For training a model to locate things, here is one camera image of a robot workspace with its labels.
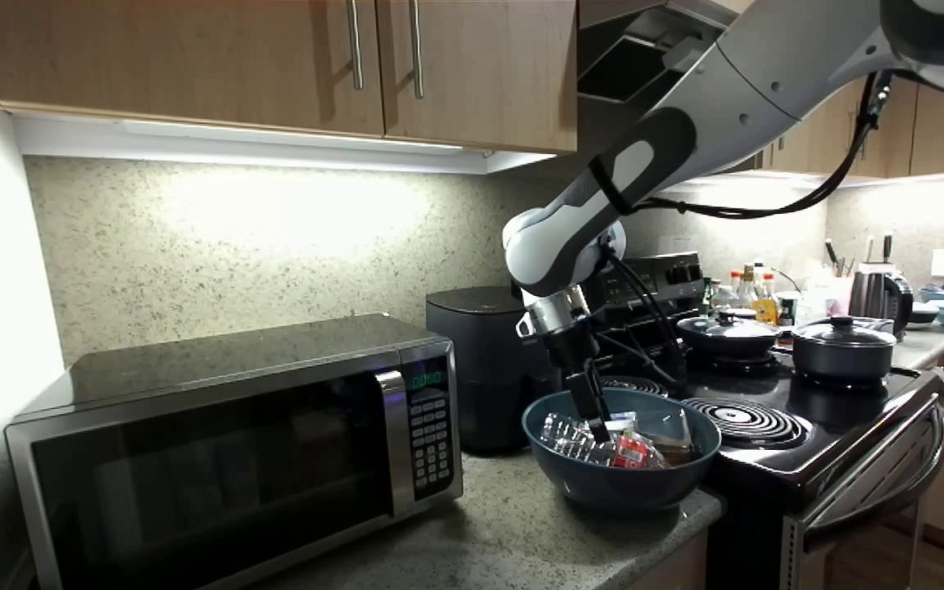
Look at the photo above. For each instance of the stainless steel microwave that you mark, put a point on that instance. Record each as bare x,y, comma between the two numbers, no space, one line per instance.
231,468

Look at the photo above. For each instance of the under-cabinet light strip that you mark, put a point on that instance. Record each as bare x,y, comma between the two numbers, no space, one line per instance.
276,148

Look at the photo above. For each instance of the black pan with glass lid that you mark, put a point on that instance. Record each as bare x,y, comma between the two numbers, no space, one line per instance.
730,332

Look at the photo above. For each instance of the steel electric kettle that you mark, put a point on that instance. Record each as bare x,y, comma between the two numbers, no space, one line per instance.
877,297

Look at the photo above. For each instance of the black electric stove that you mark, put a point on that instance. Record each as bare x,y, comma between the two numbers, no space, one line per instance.
845,438

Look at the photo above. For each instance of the large black coil burner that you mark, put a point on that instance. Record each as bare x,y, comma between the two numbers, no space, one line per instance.
752,422

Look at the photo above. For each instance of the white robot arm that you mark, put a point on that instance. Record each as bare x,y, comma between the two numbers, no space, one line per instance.
777,67

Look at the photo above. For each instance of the narrow wooden upper cabinet door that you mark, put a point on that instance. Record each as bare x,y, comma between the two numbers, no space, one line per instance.
493,67

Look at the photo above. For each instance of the wooden lower cabinet door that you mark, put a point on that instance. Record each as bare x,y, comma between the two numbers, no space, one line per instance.
673,562

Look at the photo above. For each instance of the steel range hood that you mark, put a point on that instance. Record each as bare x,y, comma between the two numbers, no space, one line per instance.
637,60

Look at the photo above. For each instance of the wooden upper cabinets beyond hood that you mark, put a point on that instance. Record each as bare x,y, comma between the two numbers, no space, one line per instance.
934,136

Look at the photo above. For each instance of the small black coil burner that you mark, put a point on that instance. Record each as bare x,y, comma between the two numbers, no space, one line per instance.
632,384

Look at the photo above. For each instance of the black cylindrical appliance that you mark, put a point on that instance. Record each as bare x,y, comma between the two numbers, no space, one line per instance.
489,371

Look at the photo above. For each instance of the black pot with lid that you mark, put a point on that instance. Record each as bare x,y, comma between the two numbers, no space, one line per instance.
845,352

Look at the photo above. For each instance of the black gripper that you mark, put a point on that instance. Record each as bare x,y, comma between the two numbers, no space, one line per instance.
572,347

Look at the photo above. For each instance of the bagged food packet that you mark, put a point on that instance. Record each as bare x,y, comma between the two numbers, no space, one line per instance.
632,419

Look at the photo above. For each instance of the blue bowl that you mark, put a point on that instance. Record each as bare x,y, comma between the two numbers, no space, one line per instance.
621,485

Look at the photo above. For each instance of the wide wooden upper cabinet door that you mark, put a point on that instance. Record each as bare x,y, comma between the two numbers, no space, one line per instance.
165,52

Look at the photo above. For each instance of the small condiment bottle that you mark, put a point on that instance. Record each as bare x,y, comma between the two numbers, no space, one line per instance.
739,290

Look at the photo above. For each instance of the yellow oil bottle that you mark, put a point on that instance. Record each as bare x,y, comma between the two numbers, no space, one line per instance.
767,298

